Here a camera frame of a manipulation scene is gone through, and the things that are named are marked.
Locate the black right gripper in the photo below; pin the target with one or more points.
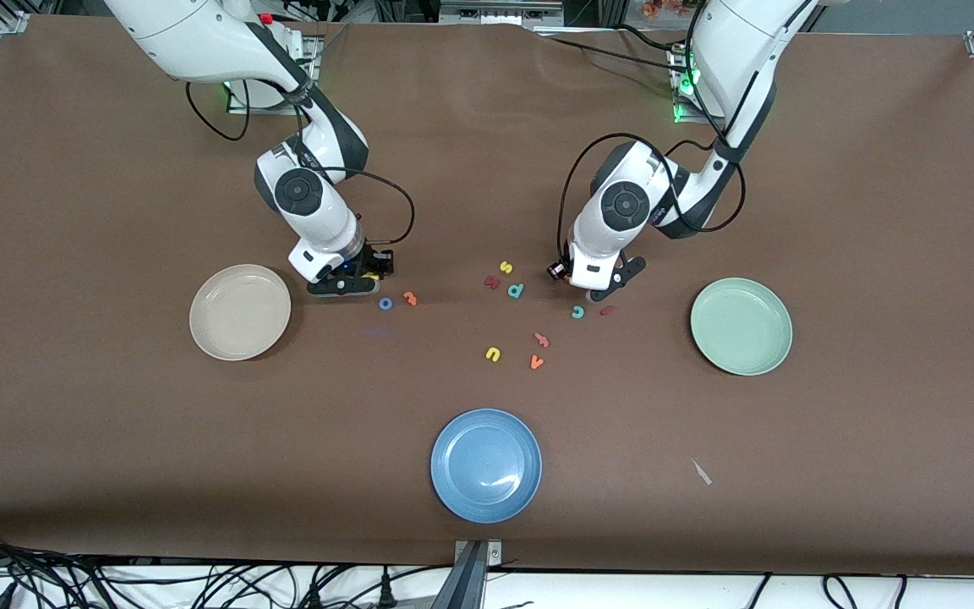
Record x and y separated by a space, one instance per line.
374 262

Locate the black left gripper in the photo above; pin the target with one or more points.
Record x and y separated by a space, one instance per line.
560 269

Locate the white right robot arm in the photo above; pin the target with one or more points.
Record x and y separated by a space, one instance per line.
326 228

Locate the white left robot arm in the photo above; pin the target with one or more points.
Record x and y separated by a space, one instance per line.
597 245

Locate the beige brown plate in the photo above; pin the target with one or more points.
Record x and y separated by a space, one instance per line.
240 326

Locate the green plate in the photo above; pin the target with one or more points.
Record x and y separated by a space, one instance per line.
741 347

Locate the blue plate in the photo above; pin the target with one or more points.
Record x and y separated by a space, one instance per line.
487 465

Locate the white tape scrap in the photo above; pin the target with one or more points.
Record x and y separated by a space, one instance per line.
702 473

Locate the grey metal box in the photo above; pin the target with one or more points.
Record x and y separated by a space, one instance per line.
495 13

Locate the orange colourful decoration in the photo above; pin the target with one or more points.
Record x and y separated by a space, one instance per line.
673 7

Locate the brown table cover sheet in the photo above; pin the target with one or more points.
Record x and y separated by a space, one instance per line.
115 440

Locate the black power plug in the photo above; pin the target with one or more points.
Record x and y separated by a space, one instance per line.
314 596
385 592

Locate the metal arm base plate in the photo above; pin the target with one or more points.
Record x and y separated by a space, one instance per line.
680 114
312 63

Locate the aluminium edge bracket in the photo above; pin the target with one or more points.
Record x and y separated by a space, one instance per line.
494 554

